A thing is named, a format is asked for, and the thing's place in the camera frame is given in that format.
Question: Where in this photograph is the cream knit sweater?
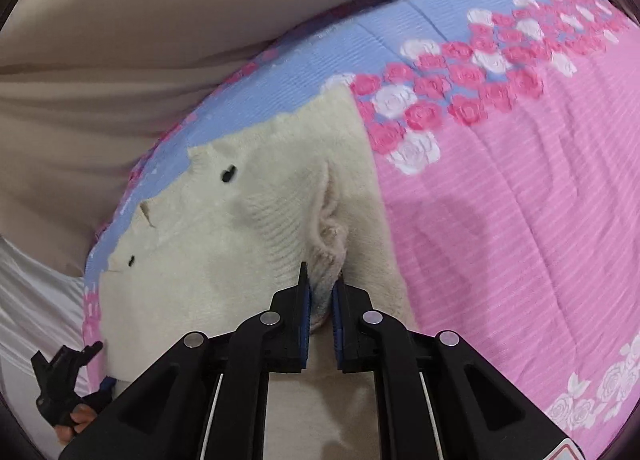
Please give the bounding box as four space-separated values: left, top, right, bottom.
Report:
99 85 414 459

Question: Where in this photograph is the person's left hand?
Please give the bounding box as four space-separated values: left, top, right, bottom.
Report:
54 404 96 446

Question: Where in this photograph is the white satin curtain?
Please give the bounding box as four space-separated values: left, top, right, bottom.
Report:
1 240 84 459

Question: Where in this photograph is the pink blue floral bedsheet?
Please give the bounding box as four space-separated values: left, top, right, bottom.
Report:
84 0 639 459

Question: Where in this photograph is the beige curtain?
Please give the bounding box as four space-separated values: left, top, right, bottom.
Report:
1 0 350 276

